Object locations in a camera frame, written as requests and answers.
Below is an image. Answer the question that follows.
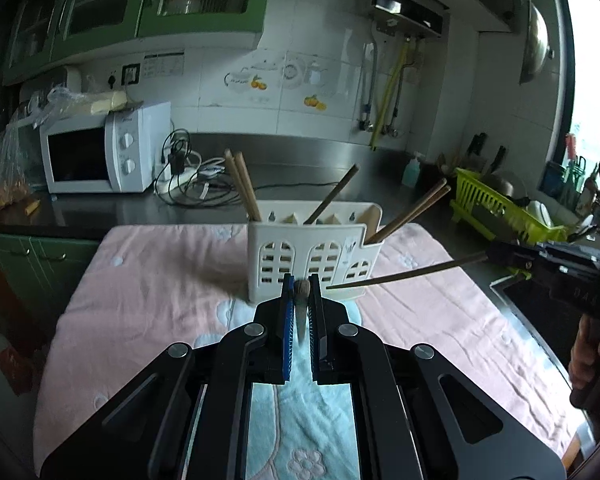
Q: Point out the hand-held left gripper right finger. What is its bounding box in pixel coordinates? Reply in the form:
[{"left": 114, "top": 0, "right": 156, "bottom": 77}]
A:
[{"left": 309, "top": 274, "right": 567, "bottom": 480}]

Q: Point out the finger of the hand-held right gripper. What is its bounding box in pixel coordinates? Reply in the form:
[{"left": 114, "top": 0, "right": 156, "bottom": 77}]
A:
[
  {"left": 507, "top": 260, "right": 537, "bottom": 282},
  {"left": 485, "top": 241, "right": 536, "bottom": 267}
]

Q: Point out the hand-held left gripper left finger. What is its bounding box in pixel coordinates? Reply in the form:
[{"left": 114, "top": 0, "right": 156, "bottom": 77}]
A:
[{"left": 40, "top": 272, "right": 297, "bottom": 480}]

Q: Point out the wooden chopstick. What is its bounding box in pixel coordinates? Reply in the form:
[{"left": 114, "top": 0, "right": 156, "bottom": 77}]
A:
[
  {"left": 325, "top": 254, "right": 491, "bottom": 291},
  {"left": 224, "top": 149, "right": 257, "bottom": 222},
  {"left": 233, "top": 152, "right": 262, "bottom": 221},
  {"left": 304, "top": 164, "right": 360, "bottom": 225},
  {"left": 292, "top": 281, "right": 311, "bottom": 344},
  {"left": 366, "top": 178, "right": 448, "bottom": 242},
  {"left": 372, "top": 186, "right": 452, "bottom": 244}
]

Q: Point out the white plastic utensil holder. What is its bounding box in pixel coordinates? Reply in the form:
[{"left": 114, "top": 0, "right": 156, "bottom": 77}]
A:
[{"left": 247, "top": 200, "right": 385, "bottom": 303}]

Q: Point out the person's right hand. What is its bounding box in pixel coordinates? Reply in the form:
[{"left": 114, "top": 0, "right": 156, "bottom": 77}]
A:
[{"left": 568, "top": 316, "right": 595, "bottom": 392}]

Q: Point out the lime green dish rack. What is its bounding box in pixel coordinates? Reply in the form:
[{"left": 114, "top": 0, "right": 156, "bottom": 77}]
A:
[{"left": 450, "top": 167, "right": 571, "bottom": 246}]

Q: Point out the white bowl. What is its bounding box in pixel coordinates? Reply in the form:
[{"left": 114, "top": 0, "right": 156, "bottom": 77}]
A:
[{"left": 525, "top": 200, "right": 554, "bottom": 227}]

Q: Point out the black stove top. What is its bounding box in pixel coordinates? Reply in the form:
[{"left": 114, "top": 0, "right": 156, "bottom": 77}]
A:
[{"left": 490, "top": 275, "right": 581, "bottom": 377}]

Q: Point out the blue dish soap bottle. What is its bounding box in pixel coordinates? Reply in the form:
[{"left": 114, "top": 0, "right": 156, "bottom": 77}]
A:
[{"left": 402, "top": 152, "right": 424, "bottom": 189}]

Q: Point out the beige wooden utensil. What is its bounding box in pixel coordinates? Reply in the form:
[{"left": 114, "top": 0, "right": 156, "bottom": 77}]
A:
[{"left": 356, "top": 208, "right": 381, "bottom": 241}]

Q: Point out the pink and blue blanket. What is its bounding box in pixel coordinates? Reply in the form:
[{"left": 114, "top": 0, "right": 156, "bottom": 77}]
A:
[{"left": 32, "top": 222, "right": 581, "bottom": 480}]

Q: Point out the hanging steel pot lid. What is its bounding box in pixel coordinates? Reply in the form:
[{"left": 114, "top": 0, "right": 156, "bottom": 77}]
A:
[{"left": 519, "top": 0, "right": 556, "bottom": 86}]

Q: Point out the window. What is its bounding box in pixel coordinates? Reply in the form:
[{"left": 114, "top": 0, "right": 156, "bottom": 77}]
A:
[{"left": 560, "top": 0, "right": 600, "bottom": 171}]

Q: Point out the green base cabinet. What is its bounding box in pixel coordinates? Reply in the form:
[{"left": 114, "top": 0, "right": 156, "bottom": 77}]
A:
[{"left": 0, "top": 232, "right": 101, "bottom": 321}]

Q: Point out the white microwave oven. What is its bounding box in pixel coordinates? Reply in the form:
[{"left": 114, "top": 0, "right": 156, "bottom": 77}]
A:
[{"left": 39, "top": 101, "right": 172, "bottom": 195}]

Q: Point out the plastic bag with yellow contents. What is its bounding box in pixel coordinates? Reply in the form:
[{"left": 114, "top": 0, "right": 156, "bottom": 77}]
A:
[{"left": 30, "top": 87, "right": 144, "bottom": 128}]

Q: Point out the clear plastic food bag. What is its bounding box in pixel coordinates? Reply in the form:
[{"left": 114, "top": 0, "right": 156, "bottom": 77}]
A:
[{"left": 0, "top": 125, "right": 36, "bottom": 211}]

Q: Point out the white power strip with cables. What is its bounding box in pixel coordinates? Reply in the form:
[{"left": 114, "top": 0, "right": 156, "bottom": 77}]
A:
[{"left": 152, "top": 129, "right": 301, "bottom": 208}]

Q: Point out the yellow gas hose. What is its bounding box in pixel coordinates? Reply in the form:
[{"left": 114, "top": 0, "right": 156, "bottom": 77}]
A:
[{"left": 370, "top": 40, "right": 412, "bottom": 151}]

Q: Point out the grey metal hose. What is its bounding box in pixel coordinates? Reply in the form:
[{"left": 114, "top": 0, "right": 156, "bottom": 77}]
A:
[{"left": 357, "top": 42, "right": 379, "bottom": 133}]

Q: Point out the wall water heater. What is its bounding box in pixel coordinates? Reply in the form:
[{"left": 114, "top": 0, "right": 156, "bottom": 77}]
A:
[{"left": 355, "top": 0, "right": 451, "bottom": 39}]

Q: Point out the green glass-door wall cabinet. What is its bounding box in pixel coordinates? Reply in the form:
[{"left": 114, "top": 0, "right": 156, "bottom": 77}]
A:
[{"left": 2, "top": 0, "right": 276, "bottom": 86}]

